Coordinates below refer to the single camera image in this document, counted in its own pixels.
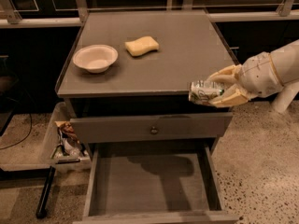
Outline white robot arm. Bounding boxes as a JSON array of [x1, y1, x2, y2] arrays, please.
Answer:
[[207, 40, 299, 107]]

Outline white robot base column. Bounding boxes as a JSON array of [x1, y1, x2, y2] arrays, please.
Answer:
[[271, 81, 299, 113]]

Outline green white 7up can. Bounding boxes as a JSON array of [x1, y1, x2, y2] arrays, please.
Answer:
[[189, 80, 224, 105]]

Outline white horizontal rail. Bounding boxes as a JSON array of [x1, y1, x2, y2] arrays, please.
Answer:
[[0, 9, 299, 29]]

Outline clear plastic bin with clutter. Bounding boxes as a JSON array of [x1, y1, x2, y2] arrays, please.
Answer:
[[39, 102, 92, 173]]

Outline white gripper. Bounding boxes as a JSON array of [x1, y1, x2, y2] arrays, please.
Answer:
[[206, 52, 283, 107]]

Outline white paper bowl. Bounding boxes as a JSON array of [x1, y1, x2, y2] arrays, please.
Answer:
[[72, 45, 118, 74]]

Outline open grey middle drawer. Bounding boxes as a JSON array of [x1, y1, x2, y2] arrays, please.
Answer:
[[73, 141, 238, 224]]

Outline grey wooden drawer cabinet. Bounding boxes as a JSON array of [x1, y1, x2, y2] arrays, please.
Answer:
[[55, 10, 252, 224]]

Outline grey top drawer with knob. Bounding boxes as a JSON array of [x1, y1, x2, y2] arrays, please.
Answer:
[[70, 112, 233, 144]]

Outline yellow sponge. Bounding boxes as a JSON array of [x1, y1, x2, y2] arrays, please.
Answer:
[[125, 36, 160, 57]]

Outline black cable on floor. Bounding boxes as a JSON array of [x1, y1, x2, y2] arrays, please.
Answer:
[[0, 109, 34, 151]]

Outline black metal leg with wheel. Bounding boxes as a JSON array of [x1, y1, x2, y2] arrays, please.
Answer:
[[36, 166, 56, 219]]

